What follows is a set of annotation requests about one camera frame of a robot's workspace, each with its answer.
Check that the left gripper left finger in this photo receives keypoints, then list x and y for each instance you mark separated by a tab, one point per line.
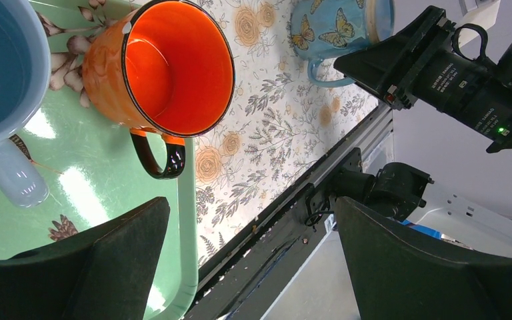
105	272

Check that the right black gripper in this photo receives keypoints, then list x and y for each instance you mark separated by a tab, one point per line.
457	79

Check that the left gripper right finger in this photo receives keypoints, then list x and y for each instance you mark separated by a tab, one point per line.
399	273

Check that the blue butterfly mug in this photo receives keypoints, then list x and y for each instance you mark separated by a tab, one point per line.
328	29

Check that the orange mug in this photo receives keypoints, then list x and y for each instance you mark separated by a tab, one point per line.
166	72

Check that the light blue ribbed mug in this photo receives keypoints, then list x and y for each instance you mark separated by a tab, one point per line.
25	70

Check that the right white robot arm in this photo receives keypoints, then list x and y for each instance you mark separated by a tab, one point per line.
407	195

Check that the green floral tray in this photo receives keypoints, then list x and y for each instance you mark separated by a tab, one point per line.
94	175

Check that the floral tablecloth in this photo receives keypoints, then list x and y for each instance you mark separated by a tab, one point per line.
278	125

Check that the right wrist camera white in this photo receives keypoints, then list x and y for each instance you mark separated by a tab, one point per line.
479	12

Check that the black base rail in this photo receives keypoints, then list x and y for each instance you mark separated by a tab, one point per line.
250	271

